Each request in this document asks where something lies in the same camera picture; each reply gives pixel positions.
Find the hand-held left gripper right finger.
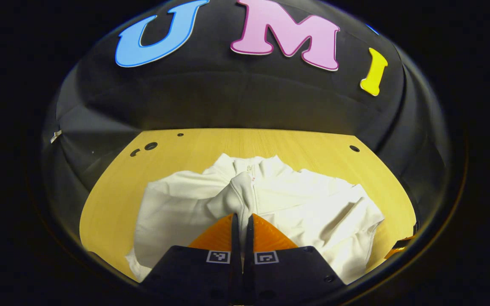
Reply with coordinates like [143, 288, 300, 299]
[244, 213, 346, 305]

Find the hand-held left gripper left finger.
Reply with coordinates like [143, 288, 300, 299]
[143, 213, 243, 305]

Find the white garment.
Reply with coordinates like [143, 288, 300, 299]
[126, 154, 385, 284]

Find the black backdrop cloth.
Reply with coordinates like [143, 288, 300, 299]
[41, 0, 454, 238]

